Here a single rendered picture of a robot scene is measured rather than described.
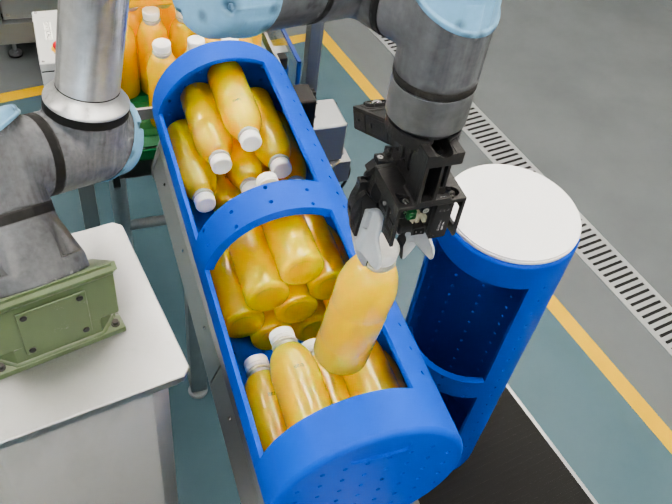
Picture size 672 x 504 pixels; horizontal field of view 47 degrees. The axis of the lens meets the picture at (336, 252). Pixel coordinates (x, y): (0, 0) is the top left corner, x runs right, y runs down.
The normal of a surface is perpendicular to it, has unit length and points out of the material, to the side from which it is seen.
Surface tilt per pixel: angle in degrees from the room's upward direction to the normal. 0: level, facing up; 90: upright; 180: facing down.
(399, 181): 1
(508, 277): 90
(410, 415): 19
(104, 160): 90
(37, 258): 28
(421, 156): 90
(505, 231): 0
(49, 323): 90
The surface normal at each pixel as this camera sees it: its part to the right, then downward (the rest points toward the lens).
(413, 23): -0.73, 0.40
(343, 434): -0.22, -0.56
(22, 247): 0.29, -0.25
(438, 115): 0.02, 0.73
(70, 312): 0.53, 0.67
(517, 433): 0.11, -0.66
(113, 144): 0.81, 0.51
